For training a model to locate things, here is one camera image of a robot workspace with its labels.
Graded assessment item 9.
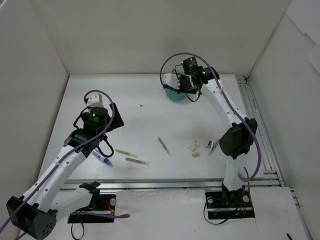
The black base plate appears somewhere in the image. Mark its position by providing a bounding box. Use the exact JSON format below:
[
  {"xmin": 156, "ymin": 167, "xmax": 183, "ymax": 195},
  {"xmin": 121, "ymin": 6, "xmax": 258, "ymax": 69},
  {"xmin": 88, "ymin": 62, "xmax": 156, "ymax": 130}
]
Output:
[
  {"xmin": 204, "ymin": 190, "xmax": 256, "ymax": 224},
  {"xmin": 67, "ymin": 193, "xmax": 117, "ymax": 224}
]

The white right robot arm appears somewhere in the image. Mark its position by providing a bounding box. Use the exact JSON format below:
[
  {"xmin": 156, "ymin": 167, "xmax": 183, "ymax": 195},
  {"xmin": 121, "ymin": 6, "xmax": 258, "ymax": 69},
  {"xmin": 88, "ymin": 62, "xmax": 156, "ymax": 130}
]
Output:
[{"xmin": 182, "ymin": 57, "xmax": 258, "ymax": 206}]

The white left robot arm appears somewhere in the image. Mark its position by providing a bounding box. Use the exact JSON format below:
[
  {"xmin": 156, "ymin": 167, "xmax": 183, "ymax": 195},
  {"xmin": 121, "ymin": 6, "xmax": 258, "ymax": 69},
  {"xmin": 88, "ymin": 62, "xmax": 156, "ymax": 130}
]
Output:
[{"xmin": 6, "ymin": 102, "xmax": 124, "ymax": 240}]

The light blue pen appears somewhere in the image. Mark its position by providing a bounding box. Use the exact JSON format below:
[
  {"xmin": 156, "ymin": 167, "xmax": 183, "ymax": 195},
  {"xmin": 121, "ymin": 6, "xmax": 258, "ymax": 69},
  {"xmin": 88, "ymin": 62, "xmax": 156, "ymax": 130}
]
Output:
[{"xmin": 209, "ymin": 139, "xmax": 220, "ymax": 155}]

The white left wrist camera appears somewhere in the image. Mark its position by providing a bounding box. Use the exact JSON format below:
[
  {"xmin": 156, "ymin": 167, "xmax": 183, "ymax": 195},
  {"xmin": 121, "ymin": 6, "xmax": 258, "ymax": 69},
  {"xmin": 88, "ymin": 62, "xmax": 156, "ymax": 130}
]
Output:
[{"xmin": 84, "ymin": 92, "xmax": 104, "ymax": 108}]

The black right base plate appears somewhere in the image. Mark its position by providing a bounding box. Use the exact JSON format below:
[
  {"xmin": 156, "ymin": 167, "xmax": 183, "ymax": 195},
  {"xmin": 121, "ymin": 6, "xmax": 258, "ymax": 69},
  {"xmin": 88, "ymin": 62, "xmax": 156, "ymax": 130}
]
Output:
[{"xmin": 204, "ymin": 190, "xmax": 256, "ymax": 224}]

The white boxed eraser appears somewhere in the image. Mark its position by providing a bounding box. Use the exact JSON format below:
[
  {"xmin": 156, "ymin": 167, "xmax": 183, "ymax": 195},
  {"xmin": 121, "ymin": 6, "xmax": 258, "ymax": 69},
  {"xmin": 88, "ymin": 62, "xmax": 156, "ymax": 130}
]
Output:
[{"xmin": 188, "ymin": 140, "xmax": 200, "ymax": 152}]

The teal round compartment organizer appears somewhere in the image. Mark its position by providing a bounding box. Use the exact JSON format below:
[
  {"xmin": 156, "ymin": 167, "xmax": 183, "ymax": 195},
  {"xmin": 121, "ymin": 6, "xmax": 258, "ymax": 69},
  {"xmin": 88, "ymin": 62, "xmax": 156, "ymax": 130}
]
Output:
[{"xmin": 164, "ymin": 88, "xmax": 187, "ymax": 102}]

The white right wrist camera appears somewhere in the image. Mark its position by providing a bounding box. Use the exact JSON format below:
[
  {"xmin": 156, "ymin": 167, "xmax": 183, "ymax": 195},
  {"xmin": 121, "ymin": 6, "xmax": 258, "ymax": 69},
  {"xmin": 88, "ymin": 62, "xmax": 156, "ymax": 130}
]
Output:
[{"xmin": 163, "ymin": 73, "xmax": 180, "ymax": 92}]

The white blue correction tape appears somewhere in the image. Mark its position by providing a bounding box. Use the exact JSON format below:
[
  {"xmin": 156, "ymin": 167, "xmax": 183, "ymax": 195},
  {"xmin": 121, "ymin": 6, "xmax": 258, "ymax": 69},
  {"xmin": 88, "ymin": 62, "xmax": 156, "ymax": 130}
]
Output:
[{"xmin": 92, "ymin": 149, "xmax": 113, "ymax": 168}]

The green grey transparent pen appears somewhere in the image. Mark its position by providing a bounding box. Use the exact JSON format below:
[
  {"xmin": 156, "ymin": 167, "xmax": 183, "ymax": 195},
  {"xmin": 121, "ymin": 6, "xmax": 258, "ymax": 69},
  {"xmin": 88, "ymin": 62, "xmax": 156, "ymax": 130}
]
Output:
[{"xmin": 158, "ymin": 137, "xmax": 172, "ymax": 157}]

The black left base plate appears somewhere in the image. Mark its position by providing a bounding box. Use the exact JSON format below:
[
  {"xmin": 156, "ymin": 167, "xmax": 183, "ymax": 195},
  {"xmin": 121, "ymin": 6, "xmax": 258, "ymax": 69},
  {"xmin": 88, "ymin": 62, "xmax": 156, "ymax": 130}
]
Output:
[{"xmin": 67, "ymin": 193, "xmax": 117, "ymax": 224}]

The aluminium front rail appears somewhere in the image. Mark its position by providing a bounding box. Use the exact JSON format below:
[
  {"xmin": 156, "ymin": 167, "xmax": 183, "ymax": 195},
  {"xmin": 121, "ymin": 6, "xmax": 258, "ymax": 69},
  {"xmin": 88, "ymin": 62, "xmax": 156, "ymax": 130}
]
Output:
[{"xmin": 61, "ymin": 178, "xmax": 222, "ymax": 191}]

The small tan eraser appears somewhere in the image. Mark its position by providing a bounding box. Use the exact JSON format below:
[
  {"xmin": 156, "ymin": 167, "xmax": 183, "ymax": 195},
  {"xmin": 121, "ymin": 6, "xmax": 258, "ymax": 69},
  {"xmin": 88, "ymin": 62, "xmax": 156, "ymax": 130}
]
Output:
[{"xmin": 192, "ymin": 151, "xmax": 201, "ymax": 158}]

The yellow transparent pen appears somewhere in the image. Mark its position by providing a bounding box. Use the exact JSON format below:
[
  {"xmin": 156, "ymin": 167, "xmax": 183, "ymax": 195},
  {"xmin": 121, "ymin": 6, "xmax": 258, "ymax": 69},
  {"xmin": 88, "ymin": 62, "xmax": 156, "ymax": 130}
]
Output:
[{"xmin": 115, "ymin": 149, "xmax": 138, "ymax": 158}]

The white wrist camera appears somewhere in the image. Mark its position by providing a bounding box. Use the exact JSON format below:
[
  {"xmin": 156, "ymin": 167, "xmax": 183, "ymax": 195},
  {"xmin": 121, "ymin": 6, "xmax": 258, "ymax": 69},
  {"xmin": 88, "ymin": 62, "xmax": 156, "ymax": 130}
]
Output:
[
  {"xmin": 163, "ymin": 73, "xmax": 180, "ymax": 92},
  {"xmin": 84, "ymin": 92, "xmax": 104, "ymax": 108}
]

